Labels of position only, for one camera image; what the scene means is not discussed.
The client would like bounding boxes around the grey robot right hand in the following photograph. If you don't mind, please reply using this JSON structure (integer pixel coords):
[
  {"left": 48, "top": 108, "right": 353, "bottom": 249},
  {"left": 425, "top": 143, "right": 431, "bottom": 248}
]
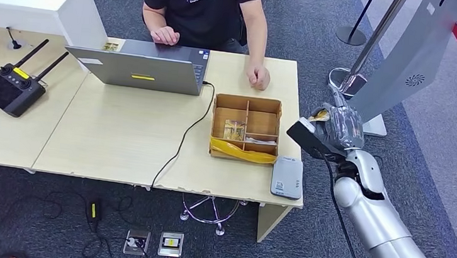
[{"left": 308, "top": 84, "right": 371, "bottom": 155}]

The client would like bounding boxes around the person's right hand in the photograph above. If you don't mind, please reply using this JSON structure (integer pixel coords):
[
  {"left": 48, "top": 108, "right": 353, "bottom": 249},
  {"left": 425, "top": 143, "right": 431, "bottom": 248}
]
[{"left": 149, "top": 25, "right": 182, "bottom": 48}]

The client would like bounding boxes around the person's left hand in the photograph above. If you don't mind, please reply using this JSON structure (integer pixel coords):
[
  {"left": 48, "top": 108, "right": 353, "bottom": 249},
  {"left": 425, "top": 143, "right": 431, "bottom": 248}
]
[{"left": 244, "top": 64, "right": 273, "bottom": 93}]

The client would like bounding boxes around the person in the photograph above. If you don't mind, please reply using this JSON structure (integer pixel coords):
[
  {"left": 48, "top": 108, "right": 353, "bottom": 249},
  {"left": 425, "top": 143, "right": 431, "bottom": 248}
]
[{"left": 130, "top": 0, "right": 279, "bottom": 93}]

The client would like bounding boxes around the white card reader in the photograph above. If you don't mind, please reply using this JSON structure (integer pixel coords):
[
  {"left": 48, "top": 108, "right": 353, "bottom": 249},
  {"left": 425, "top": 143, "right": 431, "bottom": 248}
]
[{"left": 269, "top": 155, "right": 307, "bottom": 202}]

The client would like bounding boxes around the cardboard divided box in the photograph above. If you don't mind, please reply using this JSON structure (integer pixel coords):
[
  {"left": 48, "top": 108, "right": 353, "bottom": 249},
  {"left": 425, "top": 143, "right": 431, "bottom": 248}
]
[{"left": 207, "top": 93, "right": 285, "bottom": 166}]

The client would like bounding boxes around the grey laptop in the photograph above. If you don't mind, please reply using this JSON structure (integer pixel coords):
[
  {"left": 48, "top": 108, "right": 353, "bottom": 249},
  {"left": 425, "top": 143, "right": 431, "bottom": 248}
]
[{"left": 62, "top": 33, "right": 212, "bottom": 98}]

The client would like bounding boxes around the white cards stack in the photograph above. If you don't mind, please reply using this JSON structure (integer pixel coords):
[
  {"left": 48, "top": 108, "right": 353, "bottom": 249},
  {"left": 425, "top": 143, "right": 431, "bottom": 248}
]
[{"left": 244, "top": 135, "right": 278, "bottom": 146}]

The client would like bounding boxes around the grey kiosk stand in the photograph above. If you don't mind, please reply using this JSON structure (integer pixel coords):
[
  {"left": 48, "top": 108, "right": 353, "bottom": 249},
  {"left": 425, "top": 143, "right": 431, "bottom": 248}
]
[{"left": 345, "top": 0, "right": 457, "bottom": 145}]

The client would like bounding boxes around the beige desk side panel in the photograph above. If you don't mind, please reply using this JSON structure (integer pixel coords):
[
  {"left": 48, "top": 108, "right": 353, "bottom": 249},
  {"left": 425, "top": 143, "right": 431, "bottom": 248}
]
[{"left": 255, "top": 202, "right": 294, "bottom": 247}]

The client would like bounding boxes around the chrome stool base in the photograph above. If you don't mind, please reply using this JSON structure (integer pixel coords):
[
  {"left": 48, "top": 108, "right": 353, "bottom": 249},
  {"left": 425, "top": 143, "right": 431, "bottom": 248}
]
[{"left": 178, "top": 192, "right": 249, "bottom": 239}]

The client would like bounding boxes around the small black desk antenna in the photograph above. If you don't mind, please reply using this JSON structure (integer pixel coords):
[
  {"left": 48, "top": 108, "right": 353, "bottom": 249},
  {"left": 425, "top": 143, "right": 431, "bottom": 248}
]
[{"left": 4, "top": 26, "right": 24, "bottom": 51}]

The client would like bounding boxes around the black remote controller with antennas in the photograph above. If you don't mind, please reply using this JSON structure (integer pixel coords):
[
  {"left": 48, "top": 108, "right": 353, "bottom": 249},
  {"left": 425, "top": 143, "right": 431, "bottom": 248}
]
[{"left": 0, "top": 35, "right": 71, "bottom": 123}]

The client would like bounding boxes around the black power adapter yellow label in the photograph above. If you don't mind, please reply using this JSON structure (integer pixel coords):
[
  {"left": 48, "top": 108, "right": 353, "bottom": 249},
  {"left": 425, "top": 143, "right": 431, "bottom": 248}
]
[{"left": 87, "top": 200, "right": 103, "bottom": 222}]

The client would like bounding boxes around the closed floor socket with label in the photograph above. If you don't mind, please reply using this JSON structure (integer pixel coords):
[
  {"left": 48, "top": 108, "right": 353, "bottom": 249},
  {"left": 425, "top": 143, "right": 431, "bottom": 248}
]
[{"left": 157, "top": 230, "right": 186, "bottom": 258}]

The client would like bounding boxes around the open floor socket with plug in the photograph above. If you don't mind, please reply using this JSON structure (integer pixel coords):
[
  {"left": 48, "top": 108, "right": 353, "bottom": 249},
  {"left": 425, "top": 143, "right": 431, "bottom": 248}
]
[{"left": 122, "top": 228, "right": 152, "bottom": 258}]

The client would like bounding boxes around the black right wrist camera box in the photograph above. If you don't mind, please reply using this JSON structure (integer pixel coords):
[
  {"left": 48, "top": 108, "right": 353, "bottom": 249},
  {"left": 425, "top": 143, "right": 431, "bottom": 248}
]
[{"left": 283, "top": 115, "right": 349, "bottom": 163}]

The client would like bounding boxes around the chrome stanchion post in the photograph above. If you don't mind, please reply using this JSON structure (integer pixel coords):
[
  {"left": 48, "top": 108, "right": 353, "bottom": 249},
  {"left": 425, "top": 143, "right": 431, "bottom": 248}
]
[{"left": 326, "top": 0, "right": 409, "bottom": 104}]

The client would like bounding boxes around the black laptop power cable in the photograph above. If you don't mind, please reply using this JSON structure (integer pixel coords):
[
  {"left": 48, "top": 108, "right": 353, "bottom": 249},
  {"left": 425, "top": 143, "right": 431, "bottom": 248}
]
[{"left": 150, "top": 77, "right": 217, "bottom": 195}]

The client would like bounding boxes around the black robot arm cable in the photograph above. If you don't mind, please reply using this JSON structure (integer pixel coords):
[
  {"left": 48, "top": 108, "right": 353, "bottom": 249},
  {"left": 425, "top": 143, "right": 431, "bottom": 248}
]
[{"left": 312, "top": 152, "right": 384, "bottom": 258}]

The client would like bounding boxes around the black stanchion post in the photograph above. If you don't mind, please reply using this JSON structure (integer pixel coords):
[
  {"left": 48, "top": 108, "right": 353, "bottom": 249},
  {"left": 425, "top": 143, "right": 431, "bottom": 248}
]
[{"left": 334, "top": 0, "right": 378, "bottom": 48}]

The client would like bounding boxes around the black adapter floor cable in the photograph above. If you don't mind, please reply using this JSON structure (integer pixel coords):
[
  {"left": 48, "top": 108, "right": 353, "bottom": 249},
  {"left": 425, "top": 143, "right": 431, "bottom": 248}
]
[{"left": 81, "top": 191, "right": 157, "bottom": 258}]

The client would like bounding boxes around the thin black floor cable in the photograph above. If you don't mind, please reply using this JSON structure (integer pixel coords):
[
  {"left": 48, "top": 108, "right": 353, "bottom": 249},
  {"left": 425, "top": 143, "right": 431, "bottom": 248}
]
[{"left": 0, "top": 186, "right": 90, "bottom": 258}]

